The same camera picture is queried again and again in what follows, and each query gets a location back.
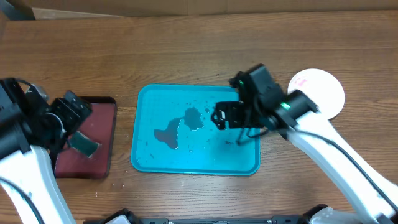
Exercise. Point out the dark red water tray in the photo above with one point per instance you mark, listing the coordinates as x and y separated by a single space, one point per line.
99 127

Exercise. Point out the green and yellow sponge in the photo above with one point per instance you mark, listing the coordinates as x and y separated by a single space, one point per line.
83 144

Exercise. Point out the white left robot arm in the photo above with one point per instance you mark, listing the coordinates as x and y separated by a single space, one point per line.
28 170

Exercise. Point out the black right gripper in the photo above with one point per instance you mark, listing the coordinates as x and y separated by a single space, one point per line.
236 107

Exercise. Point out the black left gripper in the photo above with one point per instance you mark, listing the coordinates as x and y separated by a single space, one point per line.
74 116

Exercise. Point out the teal plastic serving tray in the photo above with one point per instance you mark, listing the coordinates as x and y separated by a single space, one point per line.
173 133

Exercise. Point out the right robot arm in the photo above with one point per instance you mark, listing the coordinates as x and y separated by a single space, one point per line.
297 119

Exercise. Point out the white plate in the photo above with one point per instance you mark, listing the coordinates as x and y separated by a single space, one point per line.
322 88

